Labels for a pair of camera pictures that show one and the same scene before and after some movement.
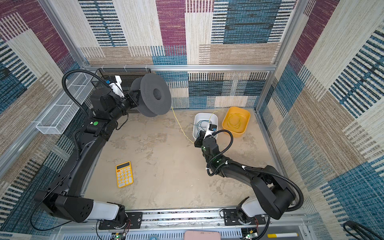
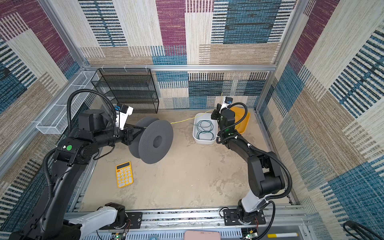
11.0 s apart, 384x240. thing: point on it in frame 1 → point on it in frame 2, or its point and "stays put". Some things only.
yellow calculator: [124, 174] stays put
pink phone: [202, 235] stays put
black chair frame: [354, 226] stays put
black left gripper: [132, 101] → [128, 133]
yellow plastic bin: [236, 120] stays put
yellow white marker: [283, 235] stays put
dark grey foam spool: [154, 95] → [154, 143]
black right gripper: [199, 139] → [215, 113]
